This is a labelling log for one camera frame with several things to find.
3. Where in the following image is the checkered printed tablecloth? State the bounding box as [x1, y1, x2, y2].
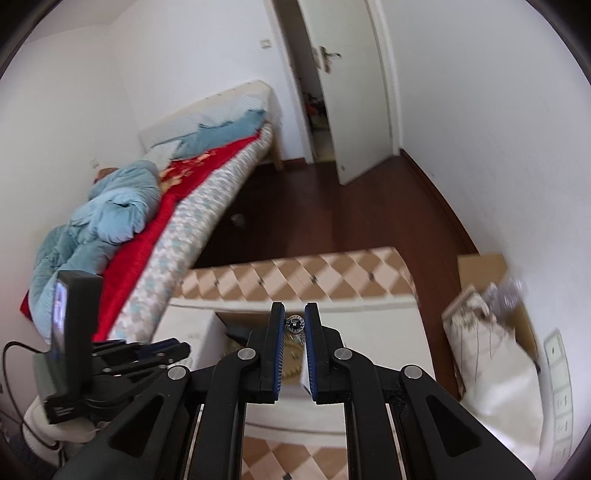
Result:
[152, 247, 424, 480]

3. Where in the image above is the light blue quilt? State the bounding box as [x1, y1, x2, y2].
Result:
[30, 159, 163, 345]

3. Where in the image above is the clear plastic wrap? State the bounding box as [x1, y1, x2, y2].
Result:
[484, 276, 530, 320]

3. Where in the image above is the white striped headboard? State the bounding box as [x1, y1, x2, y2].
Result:
[139, 79, 282, 172]

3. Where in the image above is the light blue cloth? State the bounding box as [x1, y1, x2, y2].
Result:
[173, 108, 267, 160]

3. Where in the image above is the bed with checkered sheet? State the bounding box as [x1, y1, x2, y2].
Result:
[104, 122, 279, 345]

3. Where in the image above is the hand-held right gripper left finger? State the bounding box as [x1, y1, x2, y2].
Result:
[52, 301, 286, 480]

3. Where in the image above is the wooden bead bracelet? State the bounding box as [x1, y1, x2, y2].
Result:
[222, 332, 306, 382]

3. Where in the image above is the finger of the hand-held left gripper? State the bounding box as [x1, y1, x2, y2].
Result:
[130, 338, 191, 366]

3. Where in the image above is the white power strip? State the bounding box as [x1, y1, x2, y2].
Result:
[542, 328, 576, 463]

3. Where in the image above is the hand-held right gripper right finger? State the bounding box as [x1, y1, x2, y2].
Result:
[303, 301, 537, 480]

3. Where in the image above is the white door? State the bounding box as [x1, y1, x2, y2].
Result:
[298, 0, 399, 186]

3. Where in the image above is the white bag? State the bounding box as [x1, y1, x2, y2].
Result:
[441, 284, 544, 448]

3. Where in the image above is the white round object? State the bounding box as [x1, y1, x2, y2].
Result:
[22, 401, 105, 457]

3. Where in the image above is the metal door handle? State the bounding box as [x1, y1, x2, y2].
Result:
[318, 45, 344, 73]

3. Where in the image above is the black smart band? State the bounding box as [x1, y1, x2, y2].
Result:
[225, 322, 253, 343]

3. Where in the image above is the white cardboard box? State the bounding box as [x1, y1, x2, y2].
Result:
[152, 303, 370, 449]

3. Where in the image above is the black cable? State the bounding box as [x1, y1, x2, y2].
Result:
[0, 340, 63, 455]

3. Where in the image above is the cardboard and plastic clutter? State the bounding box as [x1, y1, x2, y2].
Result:
[456, 252, 539, 398]

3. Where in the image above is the red blanket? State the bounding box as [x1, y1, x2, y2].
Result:
[19, 136, 264, 343]

